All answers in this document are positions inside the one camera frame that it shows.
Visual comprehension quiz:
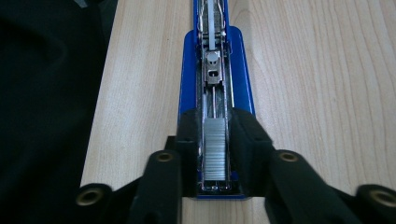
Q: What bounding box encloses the blue stapler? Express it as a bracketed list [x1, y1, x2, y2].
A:
[177, 0, 256, 200]

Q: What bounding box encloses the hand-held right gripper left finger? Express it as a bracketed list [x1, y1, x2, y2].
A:
[127, 108, 200, 224]

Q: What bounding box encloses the silver staple strip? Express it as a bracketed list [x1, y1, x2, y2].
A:
[204, 117, 227, 182]

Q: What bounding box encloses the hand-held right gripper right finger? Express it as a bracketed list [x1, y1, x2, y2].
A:
[232, 107, 356, 224]

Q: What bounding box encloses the dark cloth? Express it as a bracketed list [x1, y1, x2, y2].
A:
[0, 0, 120, 224]

